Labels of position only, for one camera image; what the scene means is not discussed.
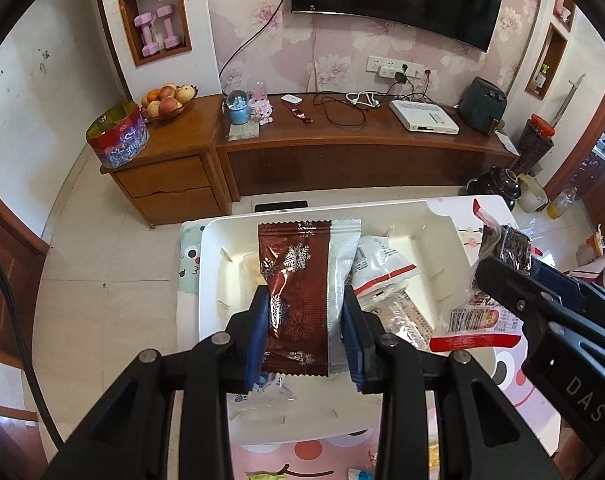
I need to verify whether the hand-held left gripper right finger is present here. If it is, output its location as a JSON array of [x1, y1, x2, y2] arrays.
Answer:
[[340, 286, 553, 480]]

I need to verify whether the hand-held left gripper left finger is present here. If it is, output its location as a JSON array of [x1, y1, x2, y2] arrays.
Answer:
[[42, 286, 270, 480]]

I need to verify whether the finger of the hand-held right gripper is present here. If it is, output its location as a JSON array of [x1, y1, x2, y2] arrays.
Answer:
[[533, 259, 605, 321], [475, 257, 591, 356]]

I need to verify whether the dark cake packet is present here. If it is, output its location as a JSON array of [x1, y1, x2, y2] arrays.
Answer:
[[429, 199, 533, 353]]

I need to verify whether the large clear biscuit packet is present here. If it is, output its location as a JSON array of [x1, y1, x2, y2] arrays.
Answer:
[[373, 292, 436, 351]]

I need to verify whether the brown snowflake snack packet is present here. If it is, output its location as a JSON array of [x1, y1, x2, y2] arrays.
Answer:
[[257, 217, 363, 378]]

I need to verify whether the white plastic bin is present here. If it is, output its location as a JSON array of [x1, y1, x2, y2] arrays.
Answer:
[[198, 200, 503, 446]]

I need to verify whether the white red-edged snack packet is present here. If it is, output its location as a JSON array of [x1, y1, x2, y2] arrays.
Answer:
[[353, 235, 421, 311]]

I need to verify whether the red trimmed white cloth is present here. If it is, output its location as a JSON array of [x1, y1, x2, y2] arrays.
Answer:
[[577, 232, 605, 281]]

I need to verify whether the yellow liquid bottle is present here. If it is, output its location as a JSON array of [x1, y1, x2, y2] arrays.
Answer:
[[547, 187, 578, 220]]

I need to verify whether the white plastic pitcher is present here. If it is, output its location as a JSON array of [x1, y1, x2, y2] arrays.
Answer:
[[517, 174, 548, 213]]

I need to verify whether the wooden sideboard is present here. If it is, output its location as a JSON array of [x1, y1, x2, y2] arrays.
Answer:
[[580, 150, 605, 241]]

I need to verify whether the dark ceramic pot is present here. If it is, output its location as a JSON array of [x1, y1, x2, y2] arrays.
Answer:
[[465, 165, 522, 208]]

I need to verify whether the dark jar with red lid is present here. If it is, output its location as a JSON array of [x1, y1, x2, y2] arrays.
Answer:
[[513, 114, 556, 176]]

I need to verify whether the wooden side cabinet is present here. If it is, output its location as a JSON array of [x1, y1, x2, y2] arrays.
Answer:
[[100, 95, 233, 231]]

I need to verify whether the wooden television stand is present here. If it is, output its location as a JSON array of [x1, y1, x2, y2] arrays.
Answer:
[[215, 92, 521, 201]]

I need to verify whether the dark green air fryer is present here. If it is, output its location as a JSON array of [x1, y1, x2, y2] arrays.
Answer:
[[459, 76, 507, 135]]

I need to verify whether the white set-top box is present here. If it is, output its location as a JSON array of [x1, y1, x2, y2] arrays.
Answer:
[[389, 100, 459, 136]]

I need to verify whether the pink toy figure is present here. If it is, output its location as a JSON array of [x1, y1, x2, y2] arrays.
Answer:
[[250, 82, 276, 126]]

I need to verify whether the blue snow globe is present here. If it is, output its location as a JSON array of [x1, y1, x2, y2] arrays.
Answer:
[[226, 90, 253, 125]]

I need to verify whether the red blue round tin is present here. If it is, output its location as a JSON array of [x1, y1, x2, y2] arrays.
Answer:
[[86, 101, 149, 168]]

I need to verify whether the fruit bowl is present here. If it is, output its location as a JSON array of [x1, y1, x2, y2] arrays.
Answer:
[[141, 84, 199, 125]]

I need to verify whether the brown wooden door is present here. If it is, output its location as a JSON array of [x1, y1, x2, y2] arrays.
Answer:
[[0, 180, 50, 361]]

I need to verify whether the black cable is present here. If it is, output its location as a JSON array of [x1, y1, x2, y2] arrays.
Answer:
[[0, 245, 63, 456]]

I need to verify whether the white wall socket strip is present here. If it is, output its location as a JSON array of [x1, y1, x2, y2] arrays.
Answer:
[[367, 56, 426, 81]]

